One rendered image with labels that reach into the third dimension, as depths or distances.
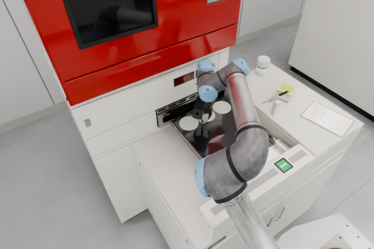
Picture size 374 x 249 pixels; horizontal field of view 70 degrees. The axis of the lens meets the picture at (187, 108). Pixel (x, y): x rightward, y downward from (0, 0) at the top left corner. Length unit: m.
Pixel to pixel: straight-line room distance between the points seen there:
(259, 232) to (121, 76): 0.73
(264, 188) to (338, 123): 0.53
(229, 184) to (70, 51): 0.66
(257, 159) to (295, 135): 0.57
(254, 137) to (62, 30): 0.67
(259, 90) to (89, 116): 0.88
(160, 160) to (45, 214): 1.24
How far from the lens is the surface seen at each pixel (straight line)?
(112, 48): 1.02
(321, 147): 1.33
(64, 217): 2.29
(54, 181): 2.50
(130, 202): 1.87
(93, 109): 1.20
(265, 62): 1.58
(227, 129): 1.37
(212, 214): 1.05
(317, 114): 1.47
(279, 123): 1.36
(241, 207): 0.86
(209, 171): 0.81
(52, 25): 0.94
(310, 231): 1.27
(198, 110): 1.23
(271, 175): 1.18
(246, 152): 0.77
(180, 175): 1.29
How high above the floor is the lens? 1.91
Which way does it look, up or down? 44 degrees down
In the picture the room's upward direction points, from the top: 1 degrees counter-clockwise
